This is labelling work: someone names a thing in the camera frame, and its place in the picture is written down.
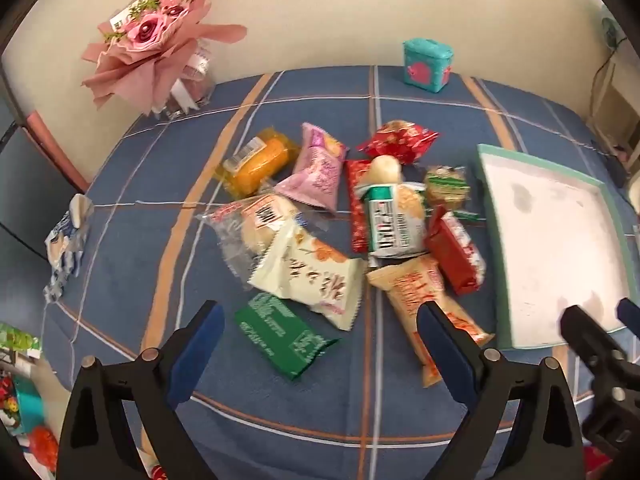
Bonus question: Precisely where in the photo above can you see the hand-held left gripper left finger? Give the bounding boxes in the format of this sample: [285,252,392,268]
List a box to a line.
[57,300,226,480]

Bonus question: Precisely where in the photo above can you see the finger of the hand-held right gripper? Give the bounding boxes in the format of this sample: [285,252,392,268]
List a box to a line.
[559,304,627,377]
[616,297,640,341]

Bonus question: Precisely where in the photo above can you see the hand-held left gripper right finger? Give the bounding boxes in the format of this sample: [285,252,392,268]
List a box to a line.
[416,301,586,480]

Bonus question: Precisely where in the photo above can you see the orange egg roll packet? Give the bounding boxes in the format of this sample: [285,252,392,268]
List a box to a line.
[366,255,496,388]

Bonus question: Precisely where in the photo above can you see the green snack packet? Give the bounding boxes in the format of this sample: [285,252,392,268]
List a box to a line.
[234,291,341,381]

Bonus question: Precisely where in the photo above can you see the green rimmed white tray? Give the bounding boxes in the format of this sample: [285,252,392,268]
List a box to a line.
[475,143,633,351]

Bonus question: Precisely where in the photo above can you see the red white snack packet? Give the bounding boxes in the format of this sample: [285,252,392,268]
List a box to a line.
[425,205,487,295]

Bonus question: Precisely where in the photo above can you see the cream flower print packet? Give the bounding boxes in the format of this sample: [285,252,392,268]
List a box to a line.
[248,220,366,332]

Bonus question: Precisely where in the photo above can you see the clear bun packet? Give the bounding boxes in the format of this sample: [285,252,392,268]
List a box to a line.
[195,192,311,291]

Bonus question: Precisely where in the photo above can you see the green white biscuit packet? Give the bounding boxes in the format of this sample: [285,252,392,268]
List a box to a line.
[354,182,428,261]

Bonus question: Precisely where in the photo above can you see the long red snack packet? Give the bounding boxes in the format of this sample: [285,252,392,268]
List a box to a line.
[346,159,374,254]

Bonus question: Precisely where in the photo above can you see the yellow cake packet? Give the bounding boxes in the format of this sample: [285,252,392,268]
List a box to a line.
[214,126,301,199]

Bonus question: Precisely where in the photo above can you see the blue white crumpled packet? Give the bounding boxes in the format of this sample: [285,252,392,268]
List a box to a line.
[44,194,95,303]

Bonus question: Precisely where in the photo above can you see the green round cookie packet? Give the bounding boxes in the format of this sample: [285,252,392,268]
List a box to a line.
[424,164,473,211]

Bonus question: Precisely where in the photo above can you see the blue plaid sheet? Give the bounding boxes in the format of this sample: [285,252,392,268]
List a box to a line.
[40,64,640,480]

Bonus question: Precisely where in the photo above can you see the teal plastic box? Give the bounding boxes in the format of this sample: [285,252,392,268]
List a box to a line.
[12,375,45,433]

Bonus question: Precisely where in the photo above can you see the green printed packet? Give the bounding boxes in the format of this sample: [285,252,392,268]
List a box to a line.
[0,322,42,361]

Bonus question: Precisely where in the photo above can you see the orange red bumpy ball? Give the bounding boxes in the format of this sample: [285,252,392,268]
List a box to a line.
[27,425,61,473]

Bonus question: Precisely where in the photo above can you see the pink snack packet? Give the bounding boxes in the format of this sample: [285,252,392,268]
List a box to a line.
[274,122,348,211]

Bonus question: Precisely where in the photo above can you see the cream shelf unit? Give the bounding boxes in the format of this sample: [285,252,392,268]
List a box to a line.
[585,50,640,161]

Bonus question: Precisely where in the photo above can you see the red cookie packet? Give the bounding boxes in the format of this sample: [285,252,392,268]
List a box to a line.
[356,120,440,166]

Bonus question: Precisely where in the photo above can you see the dark grey cabinet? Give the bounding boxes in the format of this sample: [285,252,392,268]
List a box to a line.
[0,125,91,261]

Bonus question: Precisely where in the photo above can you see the pink board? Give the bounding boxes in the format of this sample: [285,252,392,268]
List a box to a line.
[27,112,90,191]

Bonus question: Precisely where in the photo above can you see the clear glass vase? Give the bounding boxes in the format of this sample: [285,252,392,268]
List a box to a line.
[165,40,217,121]

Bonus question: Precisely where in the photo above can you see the small green fan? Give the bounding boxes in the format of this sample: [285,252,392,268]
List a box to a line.
[600,7,628,51]

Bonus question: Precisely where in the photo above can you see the teal toy box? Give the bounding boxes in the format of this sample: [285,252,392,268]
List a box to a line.
[401,38,455,94]

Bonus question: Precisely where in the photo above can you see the pink paper flower bouquet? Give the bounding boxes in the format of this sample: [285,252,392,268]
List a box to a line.
[80,0,248,116]

